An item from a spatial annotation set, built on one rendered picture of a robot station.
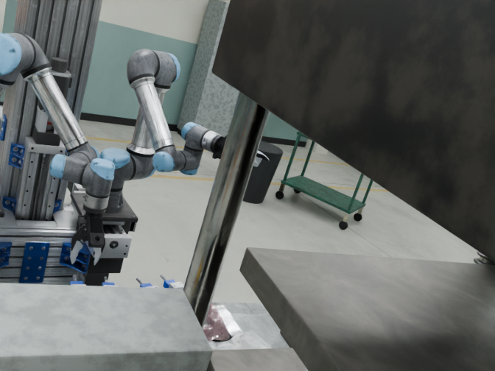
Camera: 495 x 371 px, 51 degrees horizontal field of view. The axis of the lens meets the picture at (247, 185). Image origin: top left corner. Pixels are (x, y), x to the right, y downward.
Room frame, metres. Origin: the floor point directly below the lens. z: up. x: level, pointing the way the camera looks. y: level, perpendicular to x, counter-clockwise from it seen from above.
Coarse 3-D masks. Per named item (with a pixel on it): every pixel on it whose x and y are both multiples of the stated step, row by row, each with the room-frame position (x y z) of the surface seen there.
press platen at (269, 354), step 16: (224, 352) 0.89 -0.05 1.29; (240, 352) 0.90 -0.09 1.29; (256, 352) 0.92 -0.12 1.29; (272, 352) 0.94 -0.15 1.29; (288, 352) 0.95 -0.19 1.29; (208, 368) 0.85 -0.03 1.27; (224, 368) 0.84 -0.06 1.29; (240, 368) 0.85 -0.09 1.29; (256, 368) 0.87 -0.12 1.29; (272, 368) 0.88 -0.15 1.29; (288, 368) 0.90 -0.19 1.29; (304, 368) 0.91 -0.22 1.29
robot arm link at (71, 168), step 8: (56, 160) 1.52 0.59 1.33; (64, 160) 1.52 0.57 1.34; (72, 160) 1.53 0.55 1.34; (80, 160) 1.55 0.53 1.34; (88, 160) 1.61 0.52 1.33; (56, 168) 1.51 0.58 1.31; (64, 168) 1.51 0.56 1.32; (72, 168) 1.51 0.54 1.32; (80, 168) 1.52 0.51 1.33; (56, 176) 1.51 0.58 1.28; (64, 176) 1.51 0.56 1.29; (72, 176) 1.51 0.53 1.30; (80, 176) 1.51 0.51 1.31; (80, 184) 1.52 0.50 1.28
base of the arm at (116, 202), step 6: (114, 192) 1.91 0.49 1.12; (120, 192) 1.94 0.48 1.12; (114, 198) 1.91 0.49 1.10; (120, 198) 1.95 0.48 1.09; (108, 204) 1.89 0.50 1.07; (114, 204) 1.90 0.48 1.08; (120, 204) 1.95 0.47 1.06; (108, 210) 1.89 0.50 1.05; (114, 210) 1.90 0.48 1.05; (120, 210) 1.93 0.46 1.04
